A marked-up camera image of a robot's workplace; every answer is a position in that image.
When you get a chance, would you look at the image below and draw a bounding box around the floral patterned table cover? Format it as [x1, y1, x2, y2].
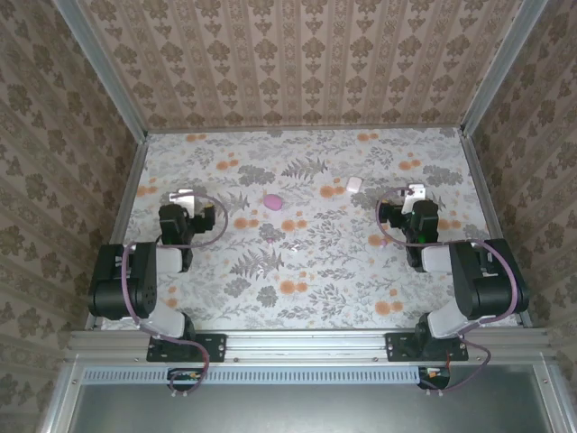
[101, 127, 527, 330]

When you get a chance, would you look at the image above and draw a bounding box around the small black connector board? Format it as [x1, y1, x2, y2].
[167, 367, 204, 385]
[417, 365, 452, 390]

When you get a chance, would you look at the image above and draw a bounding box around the grey sheet metal panel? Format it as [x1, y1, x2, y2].
[67, 382, 558, 433]

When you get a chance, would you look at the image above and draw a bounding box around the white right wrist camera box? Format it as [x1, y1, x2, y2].
[403, 182, 427, 211]

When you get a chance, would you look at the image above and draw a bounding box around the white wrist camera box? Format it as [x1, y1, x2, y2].
[403, 182, 427, 211]
[168, 189, 208, 217]

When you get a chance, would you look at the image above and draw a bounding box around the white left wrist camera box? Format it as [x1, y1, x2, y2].
[168, 189, 208, 217]

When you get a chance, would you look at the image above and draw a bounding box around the aluminium table side rail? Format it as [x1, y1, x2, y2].
[459, 128, 533, 328]
[84, 133, 150, 330]

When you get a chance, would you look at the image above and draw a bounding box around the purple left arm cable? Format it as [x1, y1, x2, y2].
[120, 190, 230, 398]

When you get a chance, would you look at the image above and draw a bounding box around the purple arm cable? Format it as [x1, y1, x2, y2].
[120, 190, 230, 398]
[376, 187, 519, 396]

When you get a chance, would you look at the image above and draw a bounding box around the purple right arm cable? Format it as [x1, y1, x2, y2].
[376, 187, 519, 396]

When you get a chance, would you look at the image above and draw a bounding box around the long aluminium base rail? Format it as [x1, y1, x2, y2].
[67, 327, 554, 364]

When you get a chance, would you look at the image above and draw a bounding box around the aluminium frame post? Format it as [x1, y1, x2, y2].
[52, 0, 150, 143]
[459, 0, 552, 136]

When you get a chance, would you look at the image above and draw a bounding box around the grey slotted cable duct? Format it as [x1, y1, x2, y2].
[83, 365, 445, 385]

